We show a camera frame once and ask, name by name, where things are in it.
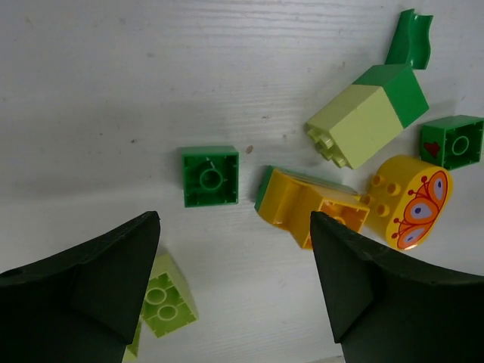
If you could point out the green lego with red mark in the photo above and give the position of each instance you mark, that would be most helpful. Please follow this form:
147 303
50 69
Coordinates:
452 142

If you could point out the light green and green lego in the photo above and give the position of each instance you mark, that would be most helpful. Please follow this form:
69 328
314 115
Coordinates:
367 115

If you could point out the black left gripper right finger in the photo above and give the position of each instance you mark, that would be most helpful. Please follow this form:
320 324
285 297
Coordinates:
385 306

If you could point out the dark green curved lego piece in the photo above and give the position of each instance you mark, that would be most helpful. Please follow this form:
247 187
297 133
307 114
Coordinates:
411 40

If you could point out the dark green square lego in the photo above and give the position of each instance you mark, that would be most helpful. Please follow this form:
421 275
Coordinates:
210 175

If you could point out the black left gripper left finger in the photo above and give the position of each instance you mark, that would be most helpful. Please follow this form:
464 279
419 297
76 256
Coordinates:
82 304

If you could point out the light green rounded lego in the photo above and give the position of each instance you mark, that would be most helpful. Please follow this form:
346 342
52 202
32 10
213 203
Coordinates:
131 351

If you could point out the light green rectangular lego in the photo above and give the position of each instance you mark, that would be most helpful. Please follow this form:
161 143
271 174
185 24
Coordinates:
168 303

